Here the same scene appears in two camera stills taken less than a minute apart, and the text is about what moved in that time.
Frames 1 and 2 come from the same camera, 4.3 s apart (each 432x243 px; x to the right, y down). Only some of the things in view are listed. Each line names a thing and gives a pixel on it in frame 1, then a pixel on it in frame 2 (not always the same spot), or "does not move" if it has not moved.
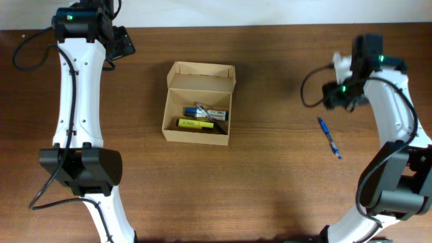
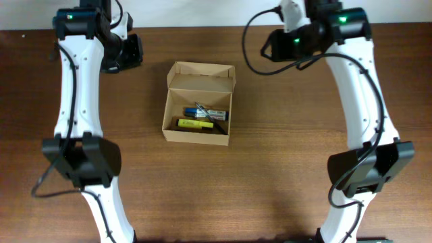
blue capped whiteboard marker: [199, 111] does not move
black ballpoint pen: [209, 116] does not move
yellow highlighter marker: [194, 123] does not move
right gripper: [331, 96] → [277, 51]
